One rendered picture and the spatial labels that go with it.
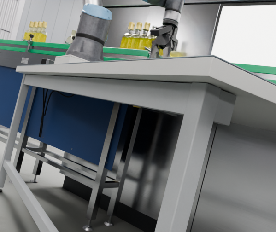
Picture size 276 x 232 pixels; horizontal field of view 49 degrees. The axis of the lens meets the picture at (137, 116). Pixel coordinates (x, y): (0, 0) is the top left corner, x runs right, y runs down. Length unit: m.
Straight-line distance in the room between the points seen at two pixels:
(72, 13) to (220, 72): 4.60
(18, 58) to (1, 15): 2.40
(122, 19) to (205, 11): 0.62
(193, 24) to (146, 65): 1.16
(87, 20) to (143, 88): 0.57
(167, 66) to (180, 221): 0.28
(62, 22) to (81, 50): 3.79
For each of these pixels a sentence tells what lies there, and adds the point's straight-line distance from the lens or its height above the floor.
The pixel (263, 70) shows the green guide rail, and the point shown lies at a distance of 1.37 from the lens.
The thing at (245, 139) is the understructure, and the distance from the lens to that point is 1.53.
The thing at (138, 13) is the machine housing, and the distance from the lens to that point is 2.07.
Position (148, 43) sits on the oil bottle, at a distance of 1.69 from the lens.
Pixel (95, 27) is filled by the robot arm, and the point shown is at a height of 0.92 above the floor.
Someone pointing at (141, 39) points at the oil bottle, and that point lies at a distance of 1.73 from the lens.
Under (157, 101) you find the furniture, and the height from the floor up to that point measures 0.67.
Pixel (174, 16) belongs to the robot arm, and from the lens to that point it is 1.41.
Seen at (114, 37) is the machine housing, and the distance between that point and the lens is 2.12.
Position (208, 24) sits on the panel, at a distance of 1.73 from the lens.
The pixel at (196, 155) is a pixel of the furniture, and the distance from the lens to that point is 0.54.
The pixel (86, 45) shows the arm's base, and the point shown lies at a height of 0.84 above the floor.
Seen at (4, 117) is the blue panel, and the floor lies 0.39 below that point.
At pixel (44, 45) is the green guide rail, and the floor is 0.94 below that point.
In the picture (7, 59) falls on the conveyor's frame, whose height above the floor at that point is 0.81.
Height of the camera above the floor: 0.63
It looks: level
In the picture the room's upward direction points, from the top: 14 degrees clockwise
